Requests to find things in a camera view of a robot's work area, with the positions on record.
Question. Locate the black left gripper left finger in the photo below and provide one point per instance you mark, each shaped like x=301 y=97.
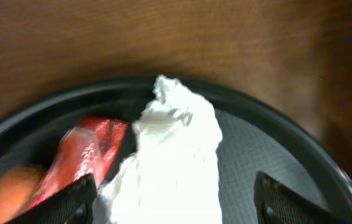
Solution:
x=71 y=205

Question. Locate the round black tray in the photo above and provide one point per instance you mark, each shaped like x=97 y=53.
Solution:
x=255 y=138

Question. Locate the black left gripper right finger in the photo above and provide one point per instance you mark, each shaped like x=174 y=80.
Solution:
x=277 y=204

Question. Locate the red snack wrapper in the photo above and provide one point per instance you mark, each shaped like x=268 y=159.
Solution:
x=89 y=147

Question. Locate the orange carrot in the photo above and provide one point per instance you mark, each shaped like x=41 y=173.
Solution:
x=17 y=186

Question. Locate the white napkin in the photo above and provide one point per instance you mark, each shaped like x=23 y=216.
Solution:
x=173 y=176

